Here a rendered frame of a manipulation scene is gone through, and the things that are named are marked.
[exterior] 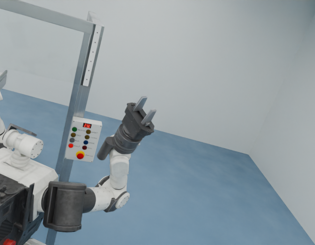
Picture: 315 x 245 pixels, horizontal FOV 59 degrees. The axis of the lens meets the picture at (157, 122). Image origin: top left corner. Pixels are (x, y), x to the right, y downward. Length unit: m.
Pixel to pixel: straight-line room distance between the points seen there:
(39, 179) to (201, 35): 4.08
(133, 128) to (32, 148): 0.33
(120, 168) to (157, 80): 3.87
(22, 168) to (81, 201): 0.24
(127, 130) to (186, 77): 3.98
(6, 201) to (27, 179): 0.12
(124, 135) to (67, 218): 0.31
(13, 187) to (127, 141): 0.37
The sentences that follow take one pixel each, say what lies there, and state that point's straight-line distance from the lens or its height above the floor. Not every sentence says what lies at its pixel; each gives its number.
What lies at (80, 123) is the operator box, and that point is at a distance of 1.68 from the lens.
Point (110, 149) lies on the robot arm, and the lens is 0.98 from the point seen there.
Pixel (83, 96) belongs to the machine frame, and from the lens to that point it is 1.69.
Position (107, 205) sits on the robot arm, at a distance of 1.16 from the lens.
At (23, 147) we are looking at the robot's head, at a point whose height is 1.32.
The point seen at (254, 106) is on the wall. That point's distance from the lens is 5.30.
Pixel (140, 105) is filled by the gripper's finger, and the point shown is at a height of 1.56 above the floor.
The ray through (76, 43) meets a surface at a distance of 1.61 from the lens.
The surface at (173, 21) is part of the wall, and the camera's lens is 4.71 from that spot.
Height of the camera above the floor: 1.82
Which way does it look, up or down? 20 degrees down
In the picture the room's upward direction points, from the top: 18 degrees clockwise
